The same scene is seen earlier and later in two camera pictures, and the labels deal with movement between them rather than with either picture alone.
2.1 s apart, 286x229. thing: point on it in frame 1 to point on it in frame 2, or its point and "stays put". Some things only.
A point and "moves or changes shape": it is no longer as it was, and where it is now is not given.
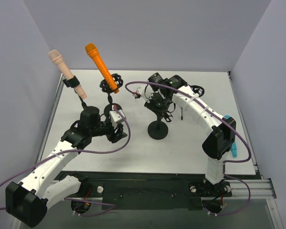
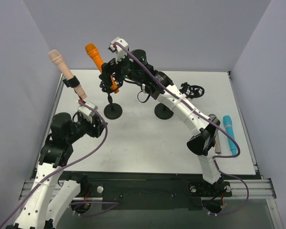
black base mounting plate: [155, 192] stays put
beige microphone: [56, 58] stays put
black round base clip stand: [158, 130] moves or changes shape
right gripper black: [158, 105] to [107, 69]
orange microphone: [91, 49] stays put
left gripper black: [117, 133] to [97, 126]
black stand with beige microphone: [87, 111] stays put
